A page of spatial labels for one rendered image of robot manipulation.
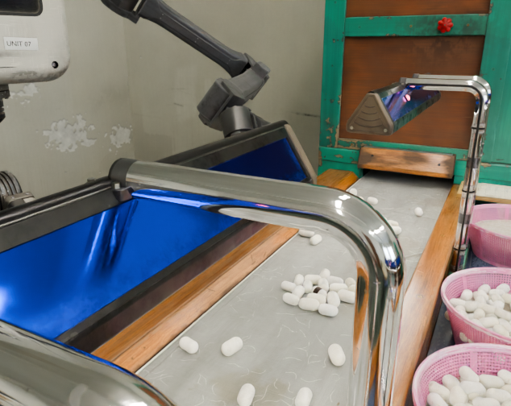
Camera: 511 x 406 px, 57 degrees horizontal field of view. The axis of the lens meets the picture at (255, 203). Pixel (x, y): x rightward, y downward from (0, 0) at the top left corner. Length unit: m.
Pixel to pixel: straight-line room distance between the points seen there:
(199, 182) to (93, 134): 2.92
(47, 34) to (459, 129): 1.18
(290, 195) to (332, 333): 0.59
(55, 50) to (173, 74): 2.11
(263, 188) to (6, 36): 0.81
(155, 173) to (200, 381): 0.48
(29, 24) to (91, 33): 2.15
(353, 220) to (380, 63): 1.43
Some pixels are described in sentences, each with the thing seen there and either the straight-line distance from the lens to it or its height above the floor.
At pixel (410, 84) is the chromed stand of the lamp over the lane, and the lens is 1.03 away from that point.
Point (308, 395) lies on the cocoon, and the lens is 0.66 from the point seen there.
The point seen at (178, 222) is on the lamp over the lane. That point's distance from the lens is 0.31.
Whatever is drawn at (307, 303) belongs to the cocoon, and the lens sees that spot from 0.84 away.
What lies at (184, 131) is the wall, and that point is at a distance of 3.10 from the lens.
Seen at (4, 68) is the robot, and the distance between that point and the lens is 0.99.
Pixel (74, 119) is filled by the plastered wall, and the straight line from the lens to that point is 3.06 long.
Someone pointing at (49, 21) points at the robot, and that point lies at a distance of 1.04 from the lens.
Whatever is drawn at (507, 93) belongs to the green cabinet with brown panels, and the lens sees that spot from 1.59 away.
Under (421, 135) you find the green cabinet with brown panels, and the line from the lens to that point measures 1.63.
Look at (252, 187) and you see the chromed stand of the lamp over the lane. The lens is 0.23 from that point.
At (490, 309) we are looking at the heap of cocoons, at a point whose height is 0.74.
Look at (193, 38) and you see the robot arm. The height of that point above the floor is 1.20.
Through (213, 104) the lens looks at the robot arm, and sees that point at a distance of 0.91.
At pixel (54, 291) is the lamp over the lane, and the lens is 0.24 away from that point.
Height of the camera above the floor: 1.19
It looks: 19 degrees down
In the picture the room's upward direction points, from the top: straight up
